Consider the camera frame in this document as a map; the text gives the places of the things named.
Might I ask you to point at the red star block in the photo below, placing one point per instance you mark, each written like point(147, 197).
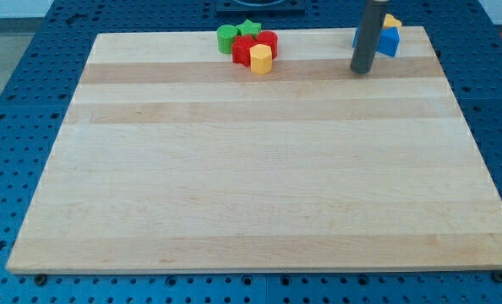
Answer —
point(241, 49)

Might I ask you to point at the green star block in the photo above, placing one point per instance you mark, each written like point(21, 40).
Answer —
point(249, 27)

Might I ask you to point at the light wooden board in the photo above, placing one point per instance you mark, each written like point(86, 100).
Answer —
point(172, 159)

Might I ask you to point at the yellow hexagon block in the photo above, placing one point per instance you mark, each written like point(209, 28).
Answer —
point(261, 60)

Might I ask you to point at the red cylinder block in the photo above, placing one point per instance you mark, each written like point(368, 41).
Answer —
point(269, 38)

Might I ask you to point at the green cylinder block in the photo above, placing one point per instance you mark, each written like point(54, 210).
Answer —
point(226, 35)

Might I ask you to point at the blue block behind rod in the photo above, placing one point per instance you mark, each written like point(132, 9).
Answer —
point(355, 38)

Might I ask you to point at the blue pentagon block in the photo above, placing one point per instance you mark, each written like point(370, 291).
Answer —
point(389, 41)

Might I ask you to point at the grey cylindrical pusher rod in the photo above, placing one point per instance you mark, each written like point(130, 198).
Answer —
point(369, 31)

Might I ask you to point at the yellow heart block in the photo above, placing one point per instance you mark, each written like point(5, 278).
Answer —
point(390, 21)

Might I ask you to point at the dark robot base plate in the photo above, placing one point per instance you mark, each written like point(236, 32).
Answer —
point(224, 7)

